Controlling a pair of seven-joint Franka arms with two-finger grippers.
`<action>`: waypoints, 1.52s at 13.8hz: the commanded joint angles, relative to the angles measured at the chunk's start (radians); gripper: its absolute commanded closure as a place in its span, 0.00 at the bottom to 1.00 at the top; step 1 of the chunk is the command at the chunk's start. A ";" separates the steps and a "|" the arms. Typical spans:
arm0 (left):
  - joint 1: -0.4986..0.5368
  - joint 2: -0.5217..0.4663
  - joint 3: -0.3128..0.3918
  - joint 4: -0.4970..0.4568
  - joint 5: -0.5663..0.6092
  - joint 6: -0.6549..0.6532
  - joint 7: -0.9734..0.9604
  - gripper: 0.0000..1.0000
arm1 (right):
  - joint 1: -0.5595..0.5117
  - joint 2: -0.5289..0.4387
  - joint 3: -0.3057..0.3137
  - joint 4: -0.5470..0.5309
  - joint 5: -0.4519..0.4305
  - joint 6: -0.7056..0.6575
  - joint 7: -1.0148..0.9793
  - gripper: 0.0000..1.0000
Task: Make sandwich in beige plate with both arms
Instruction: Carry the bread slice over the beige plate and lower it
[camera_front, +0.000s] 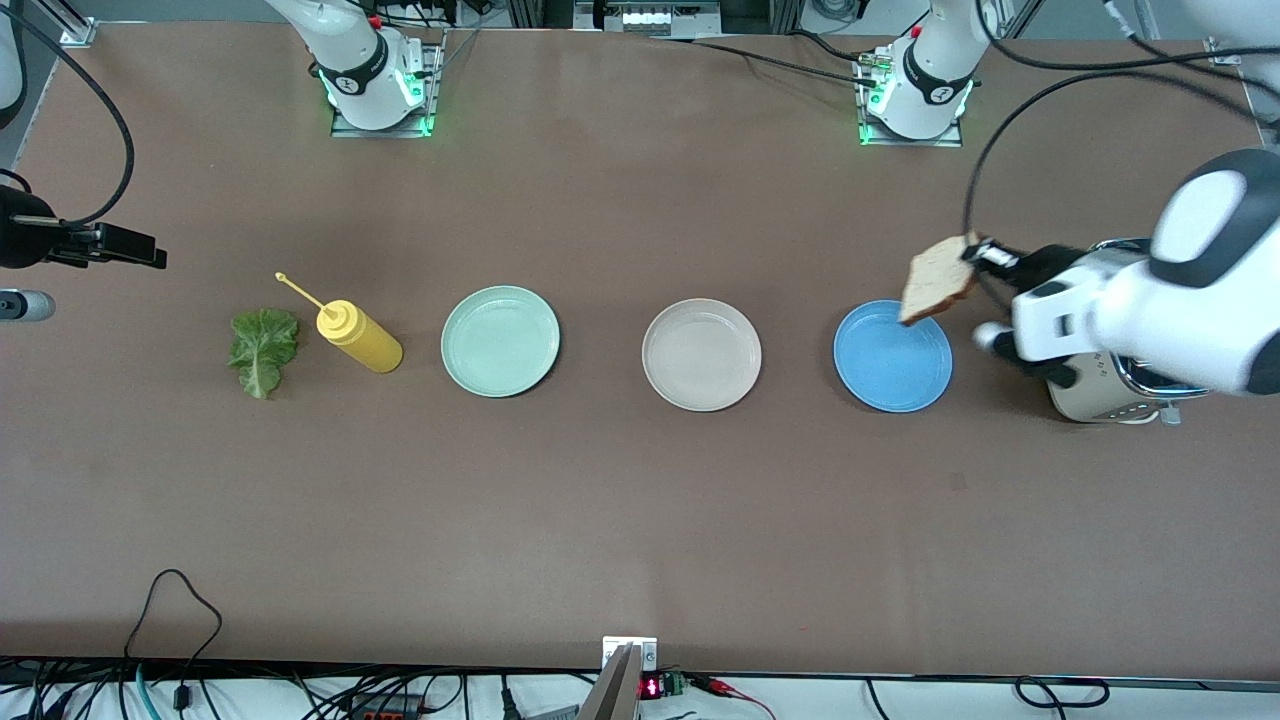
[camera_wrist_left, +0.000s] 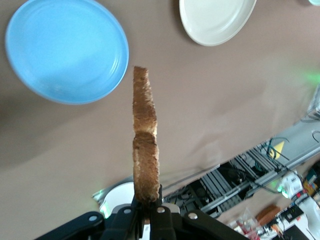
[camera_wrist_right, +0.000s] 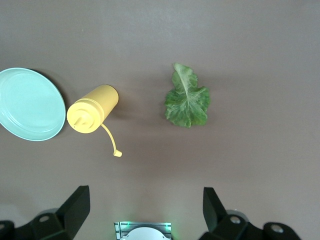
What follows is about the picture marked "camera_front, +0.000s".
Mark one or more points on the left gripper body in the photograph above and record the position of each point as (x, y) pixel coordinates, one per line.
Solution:
(1046, 266)

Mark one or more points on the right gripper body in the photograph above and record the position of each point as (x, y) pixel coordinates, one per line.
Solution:
(22, 242)

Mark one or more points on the brown bread slice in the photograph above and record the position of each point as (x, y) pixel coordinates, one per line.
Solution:
(938, 285)

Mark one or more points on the green lettuce leaf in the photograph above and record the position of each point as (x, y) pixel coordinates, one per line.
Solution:
(262, 345)

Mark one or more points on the yellow squeeze bottle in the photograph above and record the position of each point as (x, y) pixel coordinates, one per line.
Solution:
(365, 340)

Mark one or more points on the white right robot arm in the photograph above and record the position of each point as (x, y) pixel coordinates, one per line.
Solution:
(365, 60)

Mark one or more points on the blue plate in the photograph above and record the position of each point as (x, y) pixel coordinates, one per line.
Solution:
(890, 365)

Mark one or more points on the beige plate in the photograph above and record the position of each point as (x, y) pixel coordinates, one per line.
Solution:
(700, 355)

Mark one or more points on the green plate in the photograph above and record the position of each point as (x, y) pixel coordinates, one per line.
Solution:
(500, 342)

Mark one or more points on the beige chrome toaster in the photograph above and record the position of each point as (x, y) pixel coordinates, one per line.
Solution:
(1090, 400)

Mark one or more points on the lit electronics box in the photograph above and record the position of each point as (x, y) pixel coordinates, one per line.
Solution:
(645, 18)

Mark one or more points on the red display circuit board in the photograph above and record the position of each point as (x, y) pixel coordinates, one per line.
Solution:
(652, 688)

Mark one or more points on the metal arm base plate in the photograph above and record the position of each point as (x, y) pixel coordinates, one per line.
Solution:
(433, 65)
(915, 142)

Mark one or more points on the aluminium frame profile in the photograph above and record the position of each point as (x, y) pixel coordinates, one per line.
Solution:
(1222, 50)
(75, 28)

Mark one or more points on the silver camera mount bracket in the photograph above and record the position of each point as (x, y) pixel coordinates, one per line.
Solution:
(645, 655)

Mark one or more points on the grey camera mount pole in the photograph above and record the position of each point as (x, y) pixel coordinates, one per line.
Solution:
(612, 695)

